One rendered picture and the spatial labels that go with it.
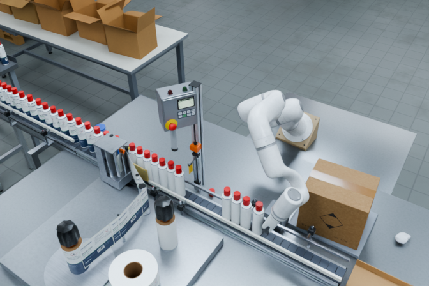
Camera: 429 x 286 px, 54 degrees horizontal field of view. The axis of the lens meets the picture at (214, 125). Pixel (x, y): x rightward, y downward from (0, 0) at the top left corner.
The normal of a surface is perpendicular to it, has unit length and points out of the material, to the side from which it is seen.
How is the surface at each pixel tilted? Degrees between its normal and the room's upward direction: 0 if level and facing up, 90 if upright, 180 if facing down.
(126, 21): 90
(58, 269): 0
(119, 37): 90
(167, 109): 90
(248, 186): 0
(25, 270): 0
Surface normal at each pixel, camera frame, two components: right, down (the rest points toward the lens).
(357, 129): -0.01, -0.79
